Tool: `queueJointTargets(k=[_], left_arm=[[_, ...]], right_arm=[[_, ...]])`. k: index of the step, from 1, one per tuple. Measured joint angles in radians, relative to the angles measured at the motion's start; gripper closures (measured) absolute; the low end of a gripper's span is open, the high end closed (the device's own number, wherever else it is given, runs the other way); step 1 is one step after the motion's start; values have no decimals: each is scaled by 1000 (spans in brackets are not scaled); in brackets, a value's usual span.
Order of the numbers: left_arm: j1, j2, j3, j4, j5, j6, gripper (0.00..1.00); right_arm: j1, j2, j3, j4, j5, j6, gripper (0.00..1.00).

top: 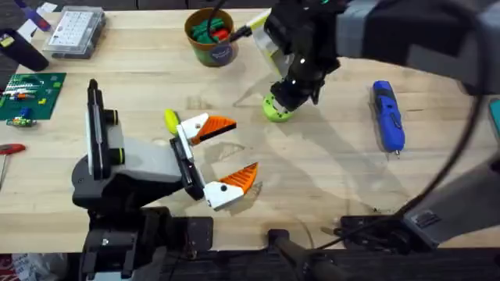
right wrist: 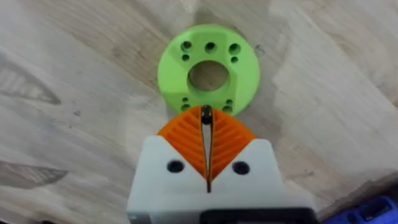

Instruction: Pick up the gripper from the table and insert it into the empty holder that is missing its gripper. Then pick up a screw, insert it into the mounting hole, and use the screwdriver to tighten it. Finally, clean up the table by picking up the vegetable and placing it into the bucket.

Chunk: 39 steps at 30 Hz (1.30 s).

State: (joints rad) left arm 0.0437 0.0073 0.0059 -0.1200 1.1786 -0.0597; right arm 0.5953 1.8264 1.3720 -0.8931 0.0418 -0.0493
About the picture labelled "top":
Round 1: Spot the brown tub with toys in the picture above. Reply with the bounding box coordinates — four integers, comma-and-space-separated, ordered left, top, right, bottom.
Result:
184, 6, 241, 68

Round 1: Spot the red-handled tool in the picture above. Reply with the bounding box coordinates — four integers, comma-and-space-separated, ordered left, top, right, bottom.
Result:
0, 142, 27, 189

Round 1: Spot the purple tool on white papers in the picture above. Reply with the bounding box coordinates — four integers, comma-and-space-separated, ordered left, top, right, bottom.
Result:
14, 0, 59, 41

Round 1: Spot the green disc with holes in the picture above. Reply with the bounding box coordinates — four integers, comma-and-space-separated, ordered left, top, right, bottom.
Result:
262, 92, 296, 123

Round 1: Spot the black rail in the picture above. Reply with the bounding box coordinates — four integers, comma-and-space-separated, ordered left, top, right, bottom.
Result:
66, 247, 500, 281

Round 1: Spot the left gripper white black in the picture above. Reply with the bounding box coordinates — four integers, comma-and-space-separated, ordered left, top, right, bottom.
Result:
71, 112, 260, 212

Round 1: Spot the clear plastic parts box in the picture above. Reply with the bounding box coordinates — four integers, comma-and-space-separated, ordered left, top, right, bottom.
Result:
41, 5, 107, 61

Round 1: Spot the white plastic bag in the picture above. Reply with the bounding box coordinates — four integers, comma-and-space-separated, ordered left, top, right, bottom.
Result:
0, 252, 68, 281

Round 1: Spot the yellow-green toy vegetable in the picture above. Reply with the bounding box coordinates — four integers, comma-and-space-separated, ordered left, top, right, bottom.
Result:
163, 108, 182, 136

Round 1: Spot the black post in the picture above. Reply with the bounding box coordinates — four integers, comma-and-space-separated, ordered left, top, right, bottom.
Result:
266, 229, 352, 281

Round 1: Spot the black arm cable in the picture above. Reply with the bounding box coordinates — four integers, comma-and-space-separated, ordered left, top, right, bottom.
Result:
393, 90, 488, 219

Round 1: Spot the green board with blocks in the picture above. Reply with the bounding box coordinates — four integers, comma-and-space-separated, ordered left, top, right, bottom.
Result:
0, 72, 68, 127

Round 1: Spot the left wrist upright black plate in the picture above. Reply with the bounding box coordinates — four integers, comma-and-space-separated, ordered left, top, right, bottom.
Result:
86, 78, 106, 181

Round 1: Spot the black tool with yellow label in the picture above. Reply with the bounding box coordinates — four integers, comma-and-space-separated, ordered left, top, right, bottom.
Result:
0, 28, 50, 73

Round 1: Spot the teal object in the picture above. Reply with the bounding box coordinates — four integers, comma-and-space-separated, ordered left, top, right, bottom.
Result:
487, 97, 500, 144

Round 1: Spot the blue electric screwdriver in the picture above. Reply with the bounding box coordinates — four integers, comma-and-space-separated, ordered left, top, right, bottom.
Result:
370, 80, 406, 158

